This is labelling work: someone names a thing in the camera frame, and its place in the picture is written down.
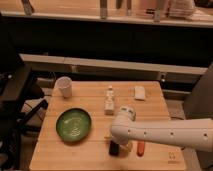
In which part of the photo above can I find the pale wooden gripper finger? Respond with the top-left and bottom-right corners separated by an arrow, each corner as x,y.
119,141 -> 133,157

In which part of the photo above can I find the black eraser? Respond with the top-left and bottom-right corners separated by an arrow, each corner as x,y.
109,141 -> 119,156

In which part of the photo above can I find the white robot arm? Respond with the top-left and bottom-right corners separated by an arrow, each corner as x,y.
110,106 -> 213,152

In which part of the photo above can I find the white sponge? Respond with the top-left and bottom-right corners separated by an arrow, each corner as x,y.
134,86 -> 146,100

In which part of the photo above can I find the orange carrot toy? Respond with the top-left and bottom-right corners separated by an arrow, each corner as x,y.
137,141 -> 145,157

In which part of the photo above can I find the white squeeze bottle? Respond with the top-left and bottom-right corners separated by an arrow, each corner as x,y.
104,86 -> 115,115

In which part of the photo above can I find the green plate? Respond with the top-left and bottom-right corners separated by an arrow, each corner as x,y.
56,108 -> 92,143

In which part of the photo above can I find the white paper cup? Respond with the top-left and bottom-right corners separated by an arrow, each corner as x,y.
56,77 -> 72,98

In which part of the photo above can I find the black stand on left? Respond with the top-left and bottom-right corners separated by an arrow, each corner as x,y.
0,13 -> 48,171

